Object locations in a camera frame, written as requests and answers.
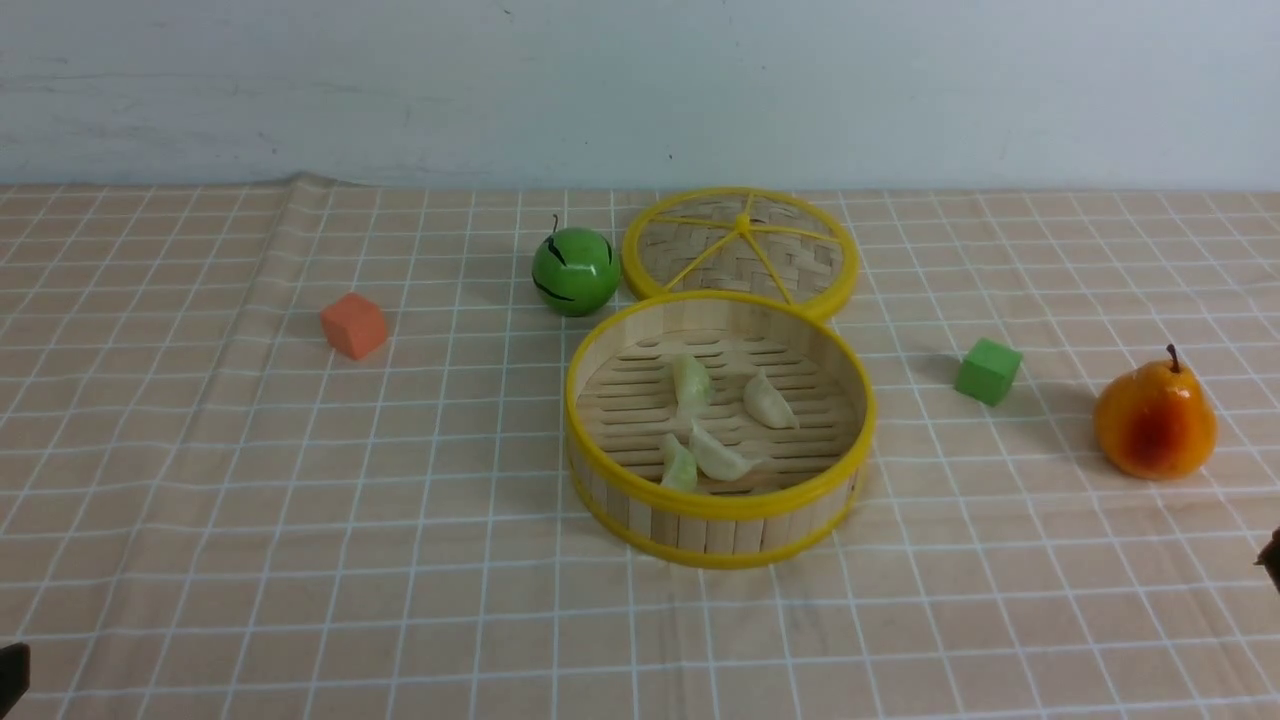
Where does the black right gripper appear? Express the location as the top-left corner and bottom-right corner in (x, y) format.
(1256, 528), (1280, 592)

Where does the white dumpling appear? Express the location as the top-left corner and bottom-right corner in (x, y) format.
(687, 420), (771, 482)
(742, 366), (800, 430)

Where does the green dumpling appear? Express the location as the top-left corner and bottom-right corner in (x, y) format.
(669, 354), (714, 418)
(659, 433), (699, 493)

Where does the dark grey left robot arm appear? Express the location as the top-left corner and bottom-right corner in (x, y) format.
(0, 642), (31, 719)

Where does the yellow-rimmed bamboo steamer tray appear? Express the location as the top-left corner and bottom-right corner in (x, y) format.
(564, 291), (878, 569)

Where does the woven bamboo steamer lid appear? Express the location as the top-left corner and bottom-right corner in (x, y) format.
(620, 186), (861, 322)

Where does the orange toy pear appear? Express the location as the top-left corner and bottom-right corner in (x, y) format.
(1093, 343), (1219, 480)

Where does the green foam cube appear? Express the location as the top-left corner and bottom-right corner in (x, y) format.
(954, 337), (1023, 407)

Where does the green toy apple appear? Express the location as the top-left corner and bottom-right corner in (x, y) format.
(531, 214), (621, 316)

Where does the orange foam cube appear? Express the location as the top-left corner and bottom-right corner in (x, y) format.
(320, 292), (389, 361)

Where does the checkered beige tablecloth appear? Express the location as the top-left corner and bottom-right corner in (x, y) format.
(1, 177), (1277, 719)

